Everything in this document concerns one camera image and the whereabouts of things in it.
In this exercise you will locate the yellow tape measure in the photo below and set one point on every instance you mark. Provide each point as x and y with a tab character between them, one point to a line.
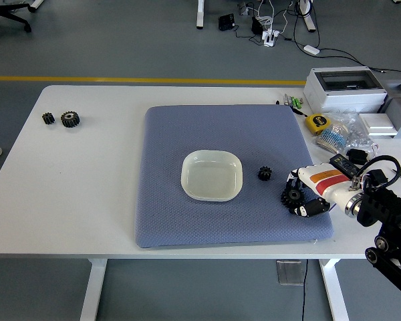
315	123

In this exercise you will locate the grey metal floor plate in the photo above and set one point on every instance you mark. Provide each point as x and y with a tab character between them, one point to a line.
290	272

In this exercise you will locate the white power strip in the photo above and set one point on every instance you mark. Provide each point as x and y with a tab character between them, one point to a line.
270	37

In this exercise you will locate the small black gear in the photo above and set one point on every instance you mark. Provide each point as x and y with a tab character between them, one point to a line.
264	174
48	118

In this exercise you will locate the white desk leg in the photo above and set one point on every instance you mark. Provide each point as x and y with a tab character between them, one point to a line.
308	16
200	13

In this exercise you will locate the green white connectors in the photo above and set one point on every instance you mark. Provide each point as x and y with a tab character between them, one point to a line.
292	100

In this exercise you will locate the blue-grey quilted mat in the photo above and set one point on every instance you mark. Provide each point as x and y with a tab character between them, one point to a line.
194	133

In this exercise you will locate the small black screwdriver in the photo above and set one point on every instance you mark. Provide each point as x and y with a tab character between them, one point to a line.
297	112

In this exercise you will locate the black digital meter module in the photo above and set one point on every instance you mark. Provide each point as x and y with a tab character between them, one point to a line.
344	164

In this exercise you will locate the clear plastic parts bag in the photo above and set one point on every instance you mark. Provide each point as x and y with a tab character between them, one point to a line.
357	133

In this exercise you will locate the blue resistor roll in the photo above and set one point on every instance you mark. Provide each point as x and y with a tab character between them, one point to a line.
332	138

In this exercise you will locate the white power adapter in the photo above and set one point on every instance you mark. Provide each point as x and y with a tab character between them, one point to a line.
311	49

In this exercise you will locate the white square dish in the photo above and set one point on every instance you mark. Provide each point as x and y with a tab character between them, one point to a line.
212	177

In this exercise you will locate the black office chair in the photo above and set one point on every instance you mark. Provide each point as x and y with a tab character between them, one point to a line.
5	15

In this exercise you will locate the white electrical enclosure box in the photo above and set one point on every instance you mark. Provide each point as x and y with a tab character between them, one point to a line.
344	95

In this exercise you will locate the small black servo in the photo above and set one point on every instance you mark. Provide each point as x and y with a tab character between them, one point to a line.
357	156

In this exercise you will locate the large black gear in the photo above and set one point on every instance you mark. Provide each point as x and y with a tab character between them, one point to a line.
292	195
69	119

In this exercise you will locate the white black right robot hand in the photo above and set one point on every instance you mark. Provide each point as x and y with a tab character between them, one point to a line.
324	182

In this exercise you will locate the grey block box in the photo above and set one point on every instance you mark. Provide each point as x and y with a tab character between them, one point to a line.
397	107

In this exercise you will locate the white table leg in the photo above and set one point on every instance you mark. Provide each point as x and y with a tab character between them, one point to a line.
95	287
334	291

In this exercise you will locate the black box on floor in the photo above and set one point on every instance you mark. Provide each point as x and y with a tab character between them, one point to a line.
226	22

